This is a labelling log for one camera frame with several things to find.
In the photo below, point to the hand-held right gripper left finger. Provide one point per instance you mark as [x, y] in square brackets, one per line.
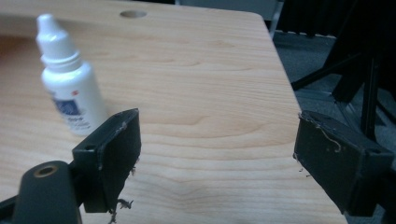
[109, 155]

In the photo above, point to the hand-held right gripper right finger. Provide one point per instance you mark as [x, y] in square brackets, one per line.
[337, 161]

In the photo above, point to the white dropper bottle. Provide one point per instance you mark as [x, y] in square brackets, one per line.
[70, 79]

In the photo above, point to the black metal stand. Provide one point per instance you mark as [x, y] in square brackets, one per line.
[358, 62]

